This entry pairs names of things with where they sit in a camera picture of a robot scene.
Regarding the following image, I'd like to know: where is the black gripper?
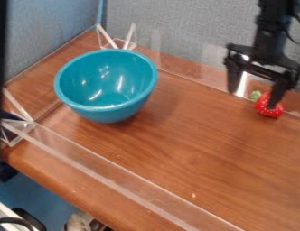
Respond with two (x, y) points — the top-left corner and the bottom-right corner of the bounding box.
(225, 18), (300, 109)

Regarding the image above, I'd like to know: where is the red toy strawberry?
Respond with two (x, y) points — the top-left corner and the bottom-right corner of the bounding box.
(250, 90), (284, 119)

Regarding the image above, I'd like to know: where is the blue plastic bowl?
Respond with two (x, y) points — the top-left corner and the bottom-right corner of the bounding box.
(54, 50), (158, 124)

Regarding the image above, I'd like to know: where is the clear acrylic back barrier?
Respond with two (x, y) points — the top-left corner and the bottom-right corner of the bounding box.
(95, 23), (300, 117)

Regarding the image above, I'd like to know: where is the clear acrylic barrier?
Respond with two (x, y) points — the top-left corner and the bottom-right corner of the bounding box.
(0, 25), (102, 123)
(95, 23), (300, 117)
(2, 119), (244, 231)

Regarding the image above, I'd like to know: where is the clear acrylic left barrier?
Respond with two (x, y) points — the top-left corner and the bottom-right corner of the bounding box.
(0, 25), (102, 123)

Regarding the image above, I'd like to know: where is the clear acrylic front barrier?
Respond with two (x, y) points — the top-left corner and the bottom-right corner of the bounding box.
(2, 119), (244, 231)

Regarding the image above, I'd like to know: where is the white crumpled object below table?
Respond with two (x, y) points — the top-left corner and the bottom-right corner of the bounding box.
(62, 211), (106, 231)

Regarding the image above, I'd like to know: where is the dark blue clamp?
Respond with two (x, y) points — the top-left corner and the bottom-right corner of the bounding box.
(0, 162), (19, 182)

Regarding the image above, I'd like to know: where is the black and silver equipment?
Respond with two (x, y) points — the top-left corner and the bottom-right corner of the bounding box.
(0, 202), (47, 231)

